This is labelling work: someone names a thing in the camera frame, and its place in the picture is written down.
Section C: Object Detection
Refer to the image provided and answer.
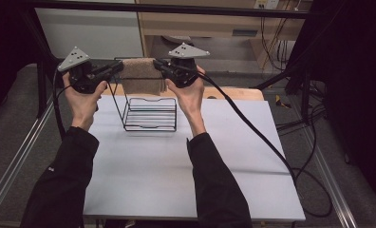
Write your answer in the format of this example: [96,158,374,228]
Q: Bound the bundle of floor cables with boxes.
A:
[275,80,329,136]

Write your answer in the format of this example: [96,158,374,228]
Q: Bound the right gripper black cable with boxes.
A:
[195,70,333,219]

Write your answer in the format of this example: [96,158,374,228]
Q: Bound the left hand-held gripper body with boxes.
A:
[57,46,109,95]

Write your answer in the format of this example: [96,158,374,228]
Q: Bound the office chair base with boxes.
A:
[161,35,196,49]

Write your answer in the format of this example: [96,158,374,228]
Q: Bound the black wire rack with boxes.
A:
[106,56,178,133]

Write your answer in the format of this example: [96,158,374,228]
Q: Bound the white cabinet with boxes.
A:
[35,8,145,60]

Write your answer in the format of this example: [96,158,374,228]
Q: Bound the person's left hand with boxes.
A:
[62,70,108,132]

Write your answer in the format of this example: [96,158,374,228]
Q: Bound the yellow black floor tape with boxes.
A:
[274,94,291,109]

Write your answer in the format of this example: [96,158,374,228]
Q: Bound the white table mat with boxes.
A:
[81,94,307,221]

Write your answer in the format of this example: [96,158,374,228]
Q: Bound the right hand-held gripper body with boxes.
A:
[166,42,211,89]

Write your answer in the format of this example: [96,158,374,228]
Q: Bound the white wall socket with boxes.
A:
[254,0,280,10]

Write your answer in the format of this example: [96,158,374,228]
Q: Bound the black metal stand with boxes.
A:
[255,60,315,125]
[19,9,70,119]

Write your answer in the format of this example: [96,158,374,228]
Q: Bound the person's right hand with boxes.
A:
[165,65,208,138]

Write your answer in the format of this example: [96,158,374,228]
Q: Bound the black frame crossbar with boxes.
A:
[18,0,313,20]

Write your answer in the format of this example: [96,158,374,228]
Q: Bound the wooden desk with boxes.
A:
[135,0,313,69]

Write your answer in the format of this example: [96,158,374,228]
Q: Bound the hanging desk cables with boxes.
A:
[260,15,292,72]

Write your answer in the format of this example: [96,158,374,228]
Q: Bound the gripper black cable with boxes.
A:
[195,70,333,219]
[52,67,70,141]

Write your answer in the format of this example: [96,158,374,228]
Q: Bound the aluminium floor rail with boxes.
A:
[0,101,56,217]
[303,126,358,228]

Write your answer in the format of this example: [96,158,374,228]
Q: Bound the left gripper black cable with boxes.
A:
[52,67,70,141]

